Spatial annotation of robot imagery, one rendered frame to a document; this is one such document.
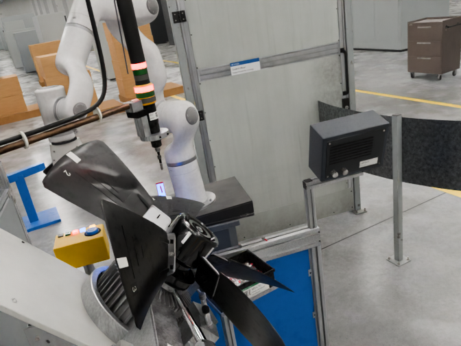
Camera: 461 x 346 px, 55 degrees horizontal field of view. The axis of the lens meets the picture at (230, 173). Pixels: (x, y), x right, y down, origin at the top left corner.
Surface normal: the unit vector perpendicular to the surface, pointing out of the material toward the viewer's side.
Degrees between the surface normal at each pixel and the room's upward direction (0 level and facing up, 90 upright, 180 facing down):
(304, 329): 90
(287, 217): 90
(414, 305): 0
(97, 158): 44
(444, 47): 90
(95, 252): 90
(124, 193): 50
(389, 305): 0
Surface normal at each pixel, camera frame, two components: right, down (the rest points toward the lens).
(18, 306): 0.63, -0.77
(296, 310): 0.27, 0.33
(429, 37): -0.85, 0.31
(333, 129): -0.07, -0.80
